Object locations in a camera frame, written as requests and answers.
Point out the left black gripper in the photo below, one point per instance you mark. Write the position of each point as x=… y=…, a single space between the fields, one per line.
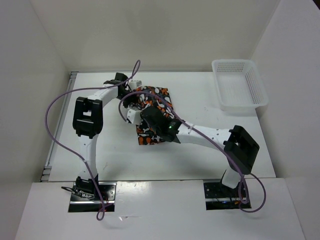
x=134 y=98

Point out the orange camouflage shorts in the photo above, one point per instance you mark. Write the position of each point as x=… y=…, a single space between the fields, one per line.
x=155 y=100

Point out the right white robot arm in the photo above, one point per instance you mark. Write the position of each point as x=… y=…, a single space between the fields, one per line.
x=236 y=144

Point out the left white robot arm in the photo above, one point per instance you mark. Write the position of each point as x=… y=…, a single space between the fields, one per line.
x=88 y=124

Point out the white plastic basket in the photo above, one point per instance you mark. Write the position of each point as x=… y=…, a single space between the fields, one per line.
x=239 y=85

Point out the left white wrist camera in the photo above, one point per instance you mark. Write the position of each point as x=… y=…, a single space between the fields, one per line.
x=134 y=84

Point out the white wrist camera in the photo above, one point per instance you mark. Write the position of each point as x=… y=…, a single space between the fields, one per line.
x=133 y=116
x=134 y=84

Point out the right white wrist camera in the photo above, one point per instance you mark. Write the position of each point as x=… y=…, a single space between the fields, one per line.
x=133 y=116

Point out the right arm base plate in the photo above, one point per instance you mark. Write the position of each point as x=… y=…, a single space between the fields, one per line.
x=220 y=197

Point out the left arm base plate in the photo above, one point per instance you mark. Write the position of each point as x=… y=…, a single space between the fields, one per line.
x=86 y=203

